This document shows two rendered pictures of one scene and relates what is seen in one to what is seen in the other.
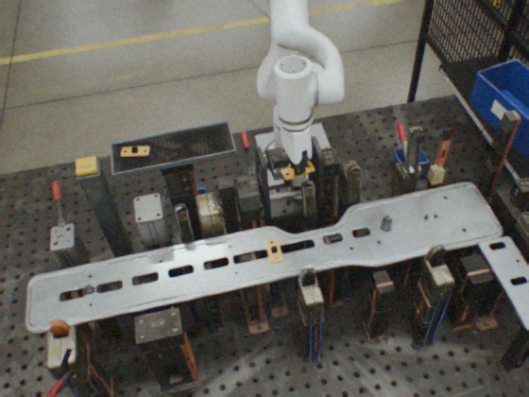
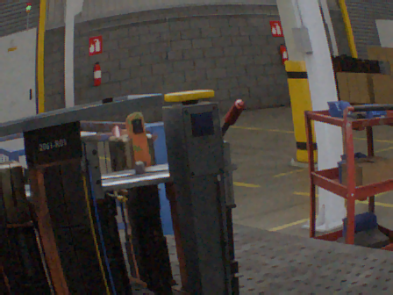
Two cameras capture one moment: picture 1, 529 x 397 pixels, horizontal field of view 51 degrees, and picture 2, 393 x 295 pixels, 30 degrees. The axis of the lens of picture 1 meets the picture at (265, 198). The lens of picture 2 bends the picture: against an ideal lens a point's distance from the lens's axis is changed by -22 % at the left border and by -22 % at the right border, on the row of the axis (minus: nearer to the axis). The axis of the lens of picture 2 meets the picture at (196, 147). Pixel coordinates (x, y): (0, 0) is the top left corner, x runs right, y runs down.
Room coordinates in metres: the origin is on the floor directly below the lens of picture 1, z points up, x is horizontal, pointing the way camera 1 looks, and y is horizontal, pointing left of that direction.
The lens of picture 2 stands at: (2.55, 0.11, 1.22)
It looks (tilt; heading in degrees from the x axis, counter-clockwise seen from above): 6 degrees down; 163
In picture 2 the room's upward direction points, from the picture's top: 6 degrees counter-clockwise
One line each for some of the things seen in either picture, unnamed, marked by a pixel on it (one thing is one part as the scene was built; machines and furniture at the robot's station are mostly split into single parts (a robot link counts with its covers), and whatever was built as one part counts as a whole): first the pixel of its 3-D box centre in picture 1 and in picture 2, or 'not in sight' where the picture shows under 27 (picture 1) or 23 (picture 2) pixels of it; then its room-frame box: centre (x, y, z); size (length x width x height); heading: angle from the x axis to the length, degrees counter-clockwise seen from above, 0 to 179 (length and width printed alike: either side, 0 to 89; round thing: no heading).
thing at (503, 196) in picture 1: (497, 233); not in sight; (1.04, -0.74, 0.85); 0.12 x 0.03 x 0.30; 9
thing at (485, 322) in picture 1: (492, 290); not in sight; (0.83, -0.66, 0.84); 0.11 x 0.06 x 0.29; 9
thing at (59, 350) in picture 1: (83, 374); (138, 216); (0.66, 0.54, 0.88); 0.15 x 0.11 x 0.36; 9
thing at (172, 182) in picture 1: (184, 198); (69, 253); (1.23, 0.27, 0.92); 0.10 x 0.08 x 0.45; 99
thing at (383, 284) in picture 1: (379, 307); not in sight; (0.81, -0.31, 0.84); 0.11 x 0.08 x 0.29; 9
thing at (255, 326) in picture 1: (250, 285); not in sight; (0.92, 0.06, 0.84); 0.17 x 0.06 x 0.29; 9
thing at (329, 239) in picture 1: (332, 267); not in sight; (0.96, -0.19, 0.84); 0.12 x 0.05 x 0.29; 9
